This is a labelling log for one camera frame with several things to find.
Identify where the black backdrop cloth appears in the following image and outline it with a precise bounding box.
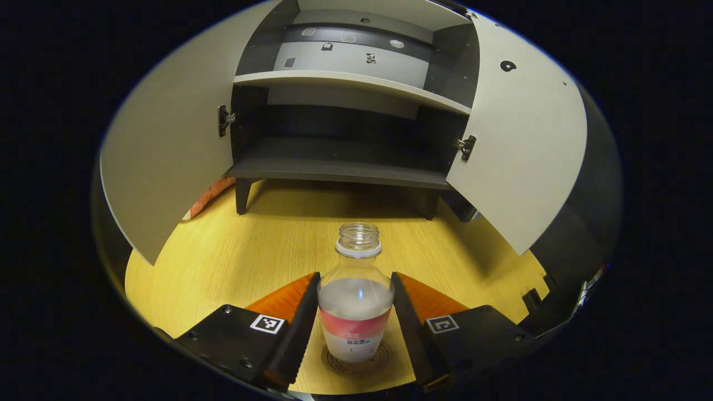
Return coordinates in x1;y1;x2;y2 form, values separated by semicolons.
91;84;623;338

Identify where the white cabinet door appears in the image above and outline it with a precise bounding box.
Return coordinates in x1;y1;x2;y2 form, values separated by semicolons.
446;11;589;257
99;0;279;266

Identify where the white and grey cabinet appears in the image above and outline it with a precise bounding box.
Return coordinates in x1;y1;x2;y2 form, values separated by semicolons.
223;0;482;221

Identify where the clear bottle with pink label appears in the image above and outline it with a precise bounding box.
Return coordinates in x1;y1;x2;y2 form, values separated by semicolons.
316;223;396;364

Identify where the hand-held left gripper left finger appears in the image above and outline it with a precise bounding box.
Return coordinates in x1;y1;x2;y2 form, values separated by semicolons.
152;271;322;392

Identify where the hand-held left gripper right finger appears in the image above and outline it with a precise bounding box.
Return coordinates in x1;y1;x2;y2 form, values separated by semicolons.
390;271;539;394

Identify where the round brown coaster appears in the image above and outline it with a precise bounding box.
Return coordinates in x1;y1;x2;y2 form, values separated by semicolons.
322;343;389;376

